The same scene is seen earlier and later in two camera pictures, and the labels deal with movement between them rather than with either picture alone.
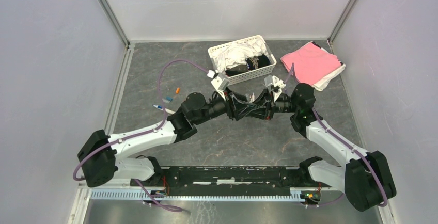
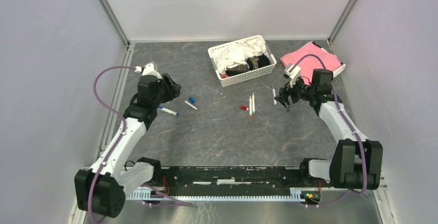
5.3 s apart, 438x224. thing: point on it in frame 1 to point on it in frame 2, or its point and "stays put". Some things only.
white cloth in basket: [236, 54] stays put
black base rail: [228, 181] stays put
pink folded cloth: [311, 63] stays put
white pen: [252, 98] to [274, 96]
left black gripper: [236, 105] to [173, 90]
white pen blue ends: [167, 110] stays put
